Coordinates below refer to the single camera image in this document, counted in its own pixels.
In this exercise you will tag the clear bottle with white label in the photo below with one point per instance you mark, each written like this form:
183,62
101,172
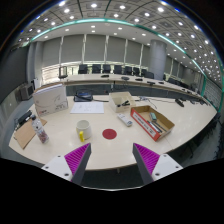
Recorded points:
40,131

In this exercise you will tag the round ceiling lights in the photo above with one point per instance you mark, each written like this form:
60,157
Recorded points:
94,5

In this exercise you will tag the white printed paper sheet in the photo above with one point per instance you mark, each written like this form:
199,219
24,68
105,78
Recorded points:
87,107

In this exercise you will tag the large white cardboard box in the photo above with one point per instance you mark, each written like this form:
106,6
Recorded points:
50,100

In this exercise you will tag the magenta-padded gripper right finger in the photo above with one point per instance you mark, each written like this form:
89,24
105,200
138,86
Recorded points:
146,158

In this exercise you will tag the black desk device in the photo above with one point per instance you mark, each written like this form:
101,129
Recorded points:
24,118

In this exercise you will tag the flat round red coaster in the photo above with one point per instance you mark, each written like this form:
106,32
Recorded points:
109,134

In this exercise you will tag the open cardboard box, red side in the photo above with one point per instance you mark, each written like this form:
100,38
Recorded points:
143,125

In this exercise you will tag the white remote control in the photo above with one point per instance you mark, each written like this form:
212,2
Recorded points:
124,119

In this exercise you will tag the black bag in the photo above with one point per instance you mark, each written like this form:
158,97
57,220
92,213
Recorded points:
83,96

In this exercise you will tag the grey box monitor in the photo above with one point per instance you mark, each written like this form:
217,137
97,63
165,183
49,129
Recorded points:
26,92

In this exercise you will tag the small open white box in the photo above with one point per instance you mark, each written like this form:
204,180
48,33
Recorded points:
116,106

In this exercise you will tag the teal eraser block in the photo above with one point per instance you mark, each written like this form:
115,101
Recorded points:
153,116

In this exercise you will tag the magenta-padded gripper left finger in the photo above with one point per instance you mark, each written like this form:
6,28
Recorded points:
78,158

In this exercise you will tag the row of black office chairs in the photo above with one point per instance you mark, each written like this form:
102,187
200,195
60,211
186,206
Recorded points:
96,69

